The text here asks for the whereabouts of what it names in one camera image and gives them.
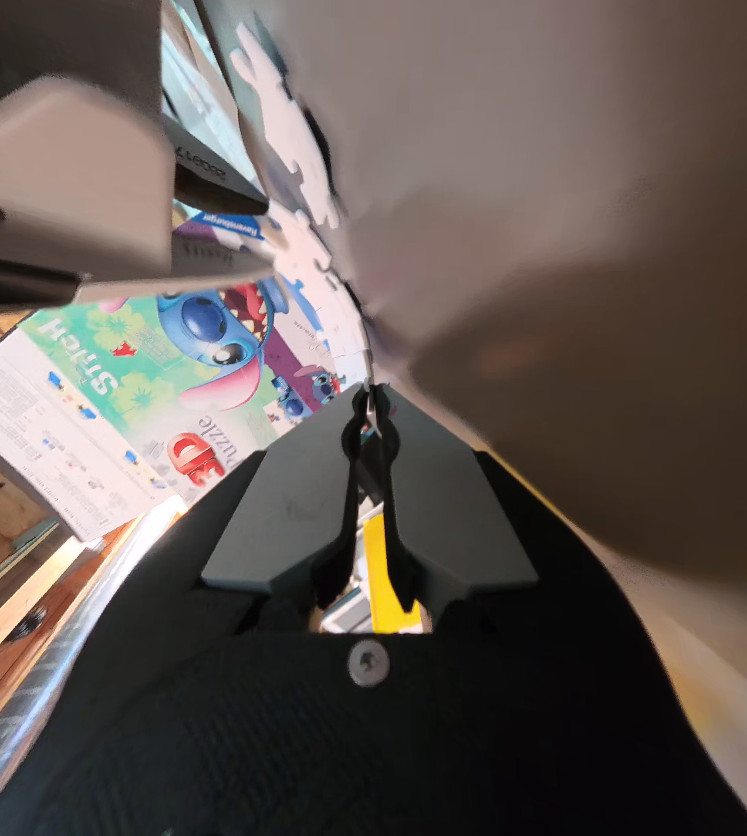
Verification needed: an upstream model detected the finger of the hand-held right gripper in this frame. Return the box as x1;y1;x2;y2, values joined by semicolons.
78;256;277;307
0;75;271;278

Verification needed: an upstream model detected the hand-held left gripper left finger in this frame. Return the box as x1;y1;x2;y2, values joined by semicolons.
200;384;373;610

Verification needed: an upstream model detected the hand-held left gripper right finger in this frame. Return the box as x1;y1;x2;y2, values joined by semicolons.
372;384;540;620

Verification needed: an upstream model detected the white assembled puzzle section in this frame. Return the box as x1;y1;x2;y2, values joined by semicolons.
230;22;375;394

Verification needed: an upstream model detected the printed puzzle box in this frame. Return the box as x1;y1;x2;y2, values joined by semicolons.
0;208;349;544

